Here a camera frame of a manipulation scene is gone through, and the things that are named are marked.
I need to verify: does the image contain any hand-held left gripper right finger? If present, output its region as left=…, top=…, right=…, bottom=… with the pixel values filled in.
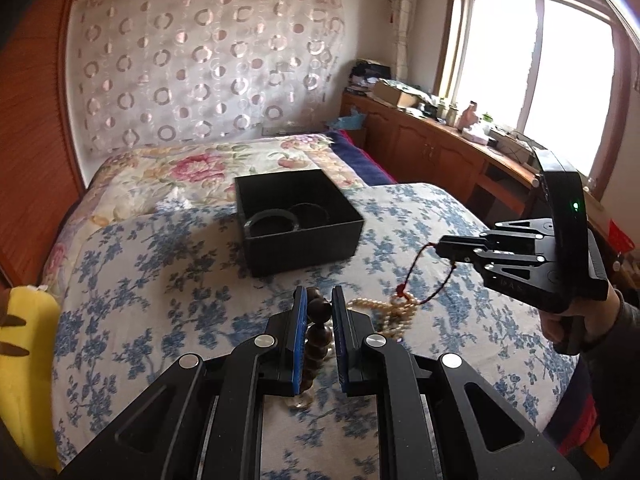
left=331, top=285, right=583, bottom=480

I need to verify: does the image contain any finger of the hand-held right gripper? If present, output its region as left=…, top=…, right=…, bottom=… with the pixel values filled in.
left=436, top=217, right=556, bottom=253
left=440, top=246, right=568, bottom=312

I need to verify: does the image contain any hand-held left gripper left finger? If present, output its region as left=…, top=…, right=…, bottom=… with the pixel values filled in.
left=59, top=285, right=308, bottom=480

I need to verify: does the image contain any brown wooden bead bracelet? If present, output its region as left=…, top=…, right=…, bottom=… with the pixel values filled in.
left=299, top=287, right=335, bottom=396

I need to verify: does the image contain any pearl necklace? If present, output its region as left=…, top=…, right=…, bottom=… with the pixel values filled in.
left=284, top=296, right=422, bottom=409

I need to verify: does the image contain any red string bracelet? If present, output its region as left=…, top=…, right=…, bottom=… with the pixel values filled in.
left=395, top=242, right=459, bottom=307

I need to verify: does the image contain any black jewelry box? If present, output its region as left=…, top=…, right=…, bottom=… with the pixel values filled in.
left=235, top=169, right=365, bottom=278

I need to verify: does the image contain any person's right forearm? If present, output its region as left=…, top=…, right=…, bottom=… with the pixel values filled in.
left=575, top=302, right=640, bottom=467

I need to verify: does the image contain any person's right hand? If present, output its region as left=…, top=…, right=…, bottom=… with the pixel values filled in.
left=539, top=287, right=624, bottom=356

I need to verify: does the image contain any red paper decoration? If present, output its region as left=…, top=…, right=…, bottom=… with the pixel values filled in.
left=607, top=219, right=637, bottom=257

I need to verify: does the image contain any white power strip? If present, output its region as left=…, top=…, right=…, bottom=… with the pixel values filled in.
left=487, top=127, right=537, bottom=162

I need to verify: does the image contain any long wooden cabinet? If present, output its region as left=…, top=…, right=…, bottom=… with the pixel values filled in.
left=340, top=91, right=640, bottom=281

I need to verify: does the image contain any pink figurine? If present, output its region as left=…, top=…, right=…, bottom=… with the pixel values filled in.
left=460, top=101, right=482, bottom=131

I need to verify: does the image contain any dark bangle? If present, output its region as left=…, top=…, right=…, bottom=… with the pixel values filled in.
left=289, top=202, right=332, bottom=229
left=244, top=208, right=300, bottom=237

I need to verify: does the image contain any blue floral bed cloth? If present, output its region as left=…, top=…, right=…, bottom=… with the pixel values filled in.
left=50, top=182, right=582, bottom=480

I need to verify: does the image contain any window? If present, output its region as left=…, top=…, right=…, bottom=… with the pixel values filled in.
left=434, top=0, right=640, bottom=183

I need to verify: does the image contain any navy blue blanket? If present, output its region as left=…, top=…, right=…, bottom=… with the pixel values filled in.
left=330, top=129, right=399, bottom=189

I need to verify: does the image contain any person's red orange clothing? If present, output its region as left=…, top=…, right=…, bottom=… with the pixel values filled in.
left=547, top=392, right=617, bottom=463

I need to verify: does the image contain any cardboard box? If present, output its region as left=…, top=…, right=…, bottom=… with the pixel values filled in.
left=372, top=80, right=427, bottom=109

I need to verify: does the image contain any small crumpled floral cloth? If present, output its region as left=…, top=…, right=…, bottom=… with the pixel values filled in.
left=154, top=194, right=192, bottom=212

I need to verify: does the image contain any blue plastic bag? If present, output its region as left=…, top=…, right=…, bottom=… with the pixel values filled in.
left=327, top=107, right=369, bottom=131

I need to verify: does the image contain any pink floral quilt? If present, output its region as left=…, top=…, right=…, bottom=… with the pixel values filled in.
left=40, top=130, right=398, bottom=311

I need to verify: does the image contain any pile of dark bags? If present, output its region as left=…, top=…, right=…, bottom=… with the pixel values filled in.
left=345, top=60, right=397, bottom=96

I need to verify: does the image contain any beige window curtain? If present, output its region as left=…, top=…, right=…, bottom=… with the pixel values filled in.
left=387, top=0, right=464, bottom=99

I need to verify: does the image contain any yellow plush toy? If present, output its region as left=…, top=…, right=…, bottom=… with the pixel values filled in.
left=0, top=285, right=62, bottom=472

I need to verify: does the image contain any circle patterned sheer curtain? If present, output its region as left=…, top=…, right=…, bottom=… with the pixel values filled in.
left=72, top=0, right=349, bottom=154

